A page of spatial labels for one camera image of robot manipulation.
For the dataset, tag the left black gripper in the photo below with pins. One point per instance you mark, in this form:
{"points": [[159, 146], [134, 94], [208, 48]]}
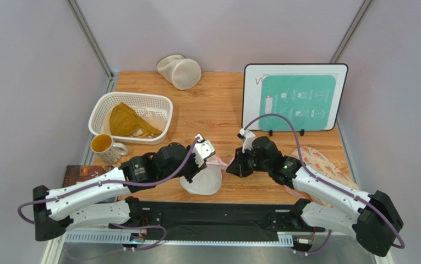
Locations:
{"points": [[190, 176]]}

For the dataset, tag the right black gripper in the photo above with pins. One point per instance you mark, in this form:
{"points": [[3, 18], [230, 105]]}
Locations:
{"points": [[238, 164]]}

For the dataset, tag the white mesh laundry bag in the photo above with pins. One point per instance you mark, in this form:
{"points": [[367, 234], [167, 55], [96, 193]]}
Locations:
{"points": [[209, 180]]}

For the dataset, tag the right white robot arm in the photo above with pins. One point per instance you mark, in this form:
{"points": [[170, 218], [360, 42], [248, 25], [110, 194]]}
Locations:
{"points": [[370, 218]]}

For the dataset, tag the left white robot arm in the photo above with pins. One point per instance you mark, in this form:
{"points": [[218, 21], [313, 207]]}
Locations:
{"points": [[59, 210]]}

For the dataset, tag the beige mesh laundry bag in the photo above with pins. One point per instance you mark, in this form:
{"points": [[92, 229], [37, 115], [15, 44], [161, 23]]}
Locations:
{"points": [[182, 72]]}

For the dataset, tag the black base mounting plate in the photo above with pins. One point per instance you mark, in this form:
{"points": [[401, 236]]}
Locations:
{"points": [[273, 217]]}

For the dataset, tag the floral pink cloth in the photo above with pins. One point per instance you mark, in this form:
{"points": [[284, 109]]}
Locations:
{"points": [[323, 165]]}

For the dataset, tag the white plastic basket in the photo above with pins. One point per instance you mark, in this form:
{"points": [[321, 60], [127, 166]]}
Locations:
{"points": [[155, 104]]}

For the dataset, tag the mustard yellow cloth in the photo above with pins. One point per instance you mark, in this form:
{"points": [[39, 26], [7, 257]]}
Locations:
{"points": [[125, 122]]}

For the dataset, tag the patterned ceramic mug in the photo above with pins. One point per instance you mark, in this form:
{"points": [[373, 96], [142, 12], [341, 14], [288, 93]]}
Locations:
{"points": [[107, 149]]}

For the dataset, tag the whiteboard with teal sheet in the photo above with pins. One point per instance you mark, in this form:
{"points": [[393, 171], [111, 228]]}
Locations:
{"points": [[308, 95]]}

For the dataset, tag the dark brown book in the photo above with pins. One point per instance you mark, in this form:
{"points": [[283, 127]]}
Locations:
{"points": [[76, 174]]}

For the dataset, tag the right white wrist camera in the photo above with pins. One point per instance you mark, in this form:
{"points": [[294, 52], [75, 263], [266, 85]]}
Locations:
{"points": [[247, 137]]}

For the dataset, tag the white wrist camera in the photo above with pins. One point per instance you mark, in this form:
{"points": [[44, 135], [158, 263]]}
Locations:
{"points": [[247, 137], [203, 149]]}

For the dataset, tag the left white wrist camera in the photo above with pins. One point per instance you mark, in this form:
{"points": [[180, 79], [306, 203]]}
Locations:
{"points": [[203, 149]]}

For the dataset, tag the aluminium slotted rail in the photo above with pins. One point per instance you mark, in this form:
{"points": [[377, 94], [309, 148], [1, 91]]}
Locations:
{"points": [[228, 236]]}

